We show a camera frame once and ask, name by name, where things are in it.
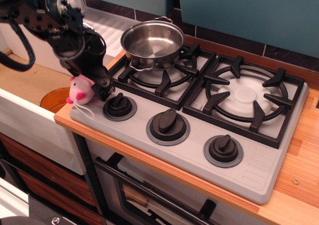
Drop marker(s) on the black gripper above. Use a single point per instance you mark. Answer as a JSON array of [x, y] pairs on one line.
[[69, 45]]

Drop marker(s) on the pink stuffed pig toy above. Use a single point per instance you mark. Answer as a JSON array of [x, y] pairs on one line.
[[80, 94]]

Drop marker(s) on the stainless steel pan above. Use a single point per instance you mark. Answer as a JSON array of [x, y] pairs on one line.
[[153, 44]]

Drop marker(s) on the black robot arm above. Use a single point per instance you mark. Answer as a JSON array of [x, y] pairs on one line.
[[38, 17]]

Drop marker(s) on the black left stove knob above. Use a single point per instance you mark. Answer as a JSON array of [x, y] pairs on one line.
[[119, 108]]

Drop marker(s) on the black stove knob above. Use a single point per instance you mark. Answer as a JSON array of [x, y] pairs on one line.
[[119, 108], [168, 128], [223, 151]]

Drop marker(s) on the black middle stove knob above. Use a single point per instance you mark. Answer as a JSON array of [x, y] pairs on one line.
[[168, 128]]

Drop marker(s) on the black right stove knob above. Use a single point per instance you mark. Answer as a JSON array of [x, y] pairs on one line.
[[223, 151]]

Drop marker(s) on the grey toy stove top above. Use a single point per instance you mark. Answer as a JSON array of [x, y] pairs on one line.
[[253, 178]]

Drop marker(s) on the orange plastic sink drain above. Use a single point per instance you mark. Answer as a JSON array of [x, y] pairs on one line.
[[55, 100]]

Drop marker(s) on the white toy sink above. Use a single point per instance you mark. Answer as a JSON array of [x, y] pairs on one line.
[[21, 116]]

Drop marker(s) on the black left burner grate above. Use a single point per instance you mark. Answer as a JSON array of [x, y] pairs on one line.
[[193, 61]]

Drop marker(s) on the black burner grate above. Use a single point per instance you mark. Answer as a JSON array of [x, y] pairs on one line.
[[255, 102], [193, 61]]

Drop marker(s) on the toy oven door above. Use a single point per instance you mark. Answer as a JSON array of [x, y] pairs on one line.
[[145, 197]]

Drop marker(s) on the black right burner grate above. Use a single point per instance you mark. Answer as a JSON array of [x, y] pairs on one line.
[[255, 102]]

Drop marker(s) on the black oven door handle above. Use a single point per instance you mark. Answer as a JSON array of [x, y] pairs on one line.
[[111, 167]]

